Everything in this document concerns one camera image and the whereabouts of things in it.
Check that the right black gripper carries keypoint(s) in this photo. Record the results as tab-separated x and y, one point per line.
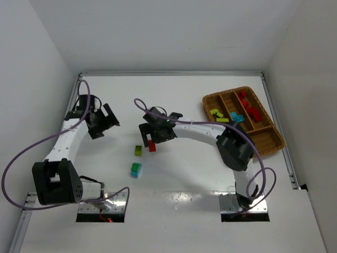
146	132

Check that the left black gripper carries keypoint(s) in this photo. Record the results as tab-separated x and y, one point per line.
101	124

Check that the green on cyan lego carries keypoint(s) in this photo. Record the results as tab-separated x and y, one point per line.
136	169

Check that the lime lego with green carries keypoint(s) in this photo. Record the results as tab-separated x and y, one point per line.
214	112

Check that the lime lego brick stack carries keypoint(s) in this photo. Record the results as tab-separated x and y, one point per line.
223	120

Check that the cyan lego brick stack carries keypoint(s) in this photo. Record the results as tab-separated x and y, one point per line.
238	118

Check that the small red lego brick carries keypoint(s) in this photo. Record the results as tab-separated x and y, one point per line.
242	95

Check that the red lego base brick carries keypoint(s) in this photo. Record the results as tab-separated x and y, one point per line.
245	104

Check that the red long lego brick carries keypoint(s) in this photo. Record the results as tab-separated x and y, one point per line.
254	114

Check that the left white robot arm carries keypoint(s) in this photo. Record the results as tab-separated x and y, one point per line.
56	180

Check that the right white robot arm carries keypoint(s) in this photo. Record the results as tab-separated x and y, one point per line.
233	144

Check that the wicker divided basket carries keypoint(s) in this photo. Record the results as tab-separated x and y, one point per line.
264	134

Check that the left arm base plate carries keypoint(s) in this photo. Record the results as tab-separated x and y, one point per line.
112	206

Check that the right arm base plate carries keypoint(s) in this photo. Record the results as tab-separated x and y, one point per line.
230	205

